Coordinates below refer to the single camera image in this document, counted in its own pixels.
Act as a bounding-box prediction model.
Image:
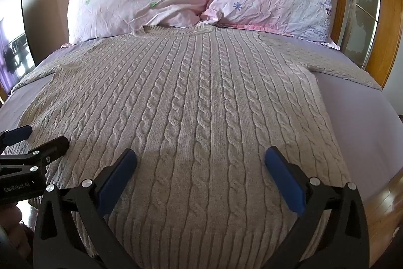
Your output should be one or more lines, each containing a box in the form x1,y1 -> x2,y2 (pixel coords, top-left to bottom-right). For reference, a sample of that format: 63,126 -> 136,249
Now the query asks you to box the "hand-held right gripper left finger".
32,148 -> 137,269

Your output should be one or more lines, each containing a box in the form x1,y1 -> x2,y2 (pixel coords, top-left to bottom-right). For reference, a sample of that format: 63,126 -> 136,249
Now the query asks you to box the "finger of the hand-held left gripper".
0,125 -> 33,154
0,136 -> 70,174

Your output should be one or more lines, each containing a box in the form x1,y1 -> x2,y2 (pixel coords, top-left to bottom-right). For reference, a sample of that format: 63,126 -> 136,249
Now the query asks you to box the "wooden headboard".
327,0 -> 403,91

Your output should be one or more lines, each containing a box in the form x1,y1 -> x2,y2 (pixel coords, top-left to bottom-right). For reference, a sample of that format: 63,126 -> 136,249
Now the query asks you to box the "beige cable-knit sweater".
12,24 -> 381,269

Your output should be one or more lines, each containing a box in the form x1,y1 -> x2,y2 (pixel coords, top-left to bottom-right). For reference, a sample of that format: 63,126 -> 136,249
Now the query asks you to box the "bed with lilac sheet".
0,33 -> 403,203

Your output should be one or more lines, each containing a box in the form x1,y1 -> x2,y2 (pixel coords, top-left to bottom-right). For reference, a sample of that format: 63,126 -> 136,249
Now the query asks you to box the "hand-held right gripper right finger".
265,146 -> 370,269

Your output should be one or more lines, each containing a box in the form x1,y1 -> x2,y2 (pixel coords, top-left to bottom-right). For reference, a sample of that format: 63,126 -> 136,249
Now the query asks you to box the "wall poster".
0,0 -> 36,95

